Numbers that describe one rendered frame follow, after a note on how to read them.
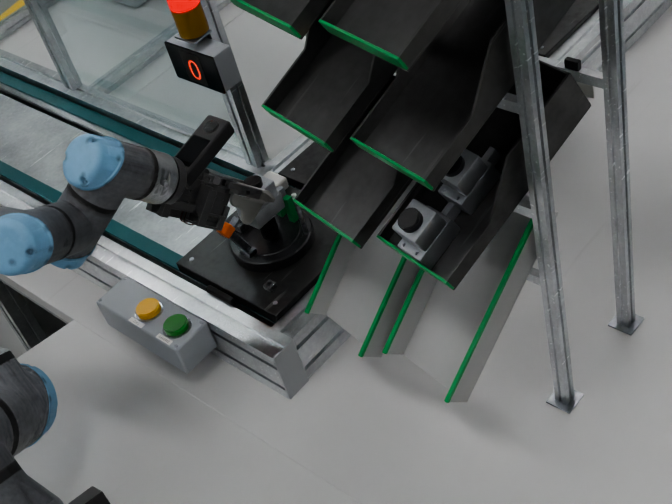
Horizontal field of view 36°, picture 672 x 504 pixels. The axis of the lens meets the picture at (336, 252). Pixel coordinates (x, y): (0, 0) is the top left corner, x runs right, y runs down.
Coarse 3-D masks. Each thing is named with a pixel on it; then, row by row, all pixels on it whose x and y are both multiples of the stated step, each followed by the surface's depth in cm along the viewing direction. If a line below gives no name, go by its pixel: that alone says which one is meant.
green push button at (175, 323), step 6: (168, 318) 165; (174, 318) 165; (180, 318) 164; (186, 318) 164; (168, 324) 164; (174, 324) 164; (180, 324) 163; (186, 324) 163; (168, 330) 163; (174, 330) 163; (180, 330) 163
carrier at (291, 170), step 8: (312, 144) 190; (304, 152) 188; (312, 152) 188; (320, 152) 187; (296, 160) 187; (304, 160) 187; (312, 160) 186; (320, 160) 186; (288, 168) 186; (296, 168) 186; (304, 168) 185; (312, 168) 185; (288, 176) 184; (296, 176) 184; (304, 176) 184; (296, 184) 184
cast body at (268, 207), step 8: (256, 176) 165; (248, 184) 163; (256, 184) 163; (264, 184) 164; (272, 184) 164; (272, 192) 165; (280, 192) 169; (280, 200) 167; (264, 208) 165; (272, 208) 166; (280, 208) 168; (240, 216) 167; (256, 216) 164; (264, 216) 166; (272, 216) 167; (256, 224) 165; (264, 224) 166
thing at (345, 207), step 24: (360, 120) 142; (336, 168) 143; (360, 168) 140; (384, 168) 138; (312, 192) 143; (336, 192) 141; (360, 192) 138; (384, 192) 136; (336, 216) 139; (360, 216) 137; (384, 216) 135; (360, 240) 134
